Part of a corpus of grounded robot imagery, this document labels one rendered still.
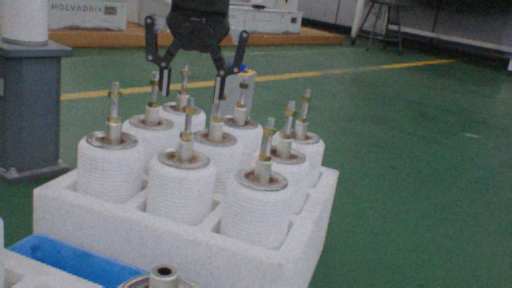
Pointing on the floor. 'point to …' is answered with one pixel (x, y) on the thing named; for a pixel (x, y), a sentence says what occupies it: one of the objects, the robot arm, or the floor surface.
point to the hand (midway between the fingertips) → (191, 89)
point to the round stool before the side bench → (386, 24)
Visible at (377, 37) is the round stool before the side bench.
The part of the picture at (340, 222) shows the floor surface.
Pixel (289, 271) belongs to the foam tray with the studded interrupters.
